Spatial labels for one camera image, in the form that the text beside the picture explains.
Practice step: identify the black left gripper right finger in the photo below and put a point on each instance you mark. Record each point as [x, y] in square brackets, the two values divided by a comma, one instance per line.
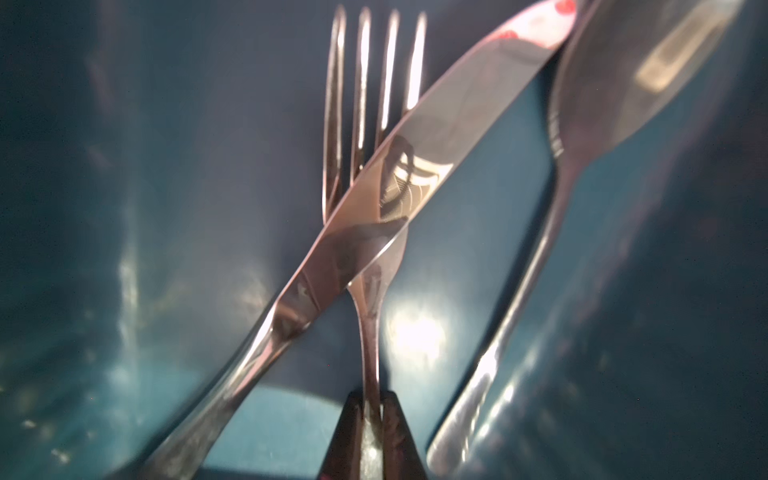
[401, 460]

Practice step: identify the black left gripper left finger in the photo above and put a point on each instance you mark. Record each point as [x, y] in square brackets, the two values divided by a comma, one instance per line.
[343, 456]

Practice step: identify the silver knife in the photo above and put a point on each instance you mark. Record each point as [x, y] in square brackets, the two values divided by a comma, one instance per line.
[437, 132]

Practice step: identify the silver fork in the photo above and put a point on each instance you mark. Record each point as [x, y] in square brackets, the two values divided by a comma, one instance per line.
[367, 290]

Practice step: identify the silver spoon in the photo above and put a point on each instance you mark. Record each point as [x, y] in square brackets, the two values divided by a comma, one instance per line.
[623, 65]

